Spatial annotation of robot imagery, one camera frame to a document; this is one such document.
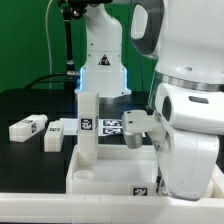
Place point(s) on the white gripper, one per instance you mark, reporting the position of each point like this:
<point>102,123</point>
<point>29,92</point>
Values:
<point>185,160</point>

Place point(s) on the white desk top tray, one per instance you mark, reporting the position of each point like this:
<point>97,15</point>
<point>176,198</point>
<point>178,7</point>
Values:
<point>117,171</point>

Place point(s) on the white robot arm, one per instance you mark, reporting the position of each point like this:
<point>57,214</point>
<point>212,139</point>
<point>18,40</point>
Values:
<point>186,37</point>

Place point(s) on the white sheet with markers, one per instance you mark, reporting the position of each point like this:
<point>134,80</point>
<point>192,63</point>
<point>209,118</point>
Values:
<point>107,127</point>

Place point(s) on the white front fence bar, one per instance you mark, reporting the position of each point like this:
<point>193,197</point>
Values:
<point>107,209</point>

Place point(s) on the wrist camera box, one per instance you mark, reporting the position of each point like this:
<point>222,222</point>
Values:
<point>135,123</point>

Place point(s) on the black camera stand pole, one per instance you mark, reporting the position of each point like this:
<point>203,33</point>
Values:
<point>71,9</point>

